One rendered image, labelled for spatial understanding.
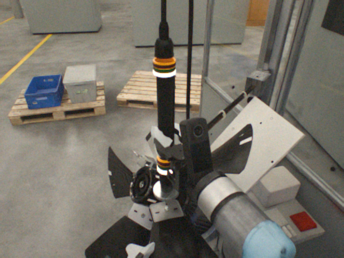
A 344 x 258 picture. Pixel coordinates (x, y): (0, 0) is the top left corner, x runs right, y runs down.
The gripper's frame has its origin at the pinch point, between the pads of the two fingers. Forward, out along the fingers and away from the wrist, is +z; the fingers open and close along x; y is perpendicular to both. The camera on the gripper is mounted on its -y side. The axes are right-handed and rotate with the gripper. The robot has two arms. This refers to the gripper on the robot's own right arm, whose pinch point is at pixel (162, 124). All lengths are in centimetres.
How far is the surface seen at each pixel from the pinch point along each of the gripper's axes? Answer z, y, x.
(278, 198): -1, 57, 57
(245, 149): -11.2, 5.3, 16.2
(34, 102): 290, 128, -39
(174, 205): -1.1, 29.1, 3.1
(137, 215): 6.1, 37.1, -6.2
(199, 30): 456, 115, 324
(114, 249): 3.8, 46.1, -15.9
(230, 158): -10.3, 7.5, 12.7
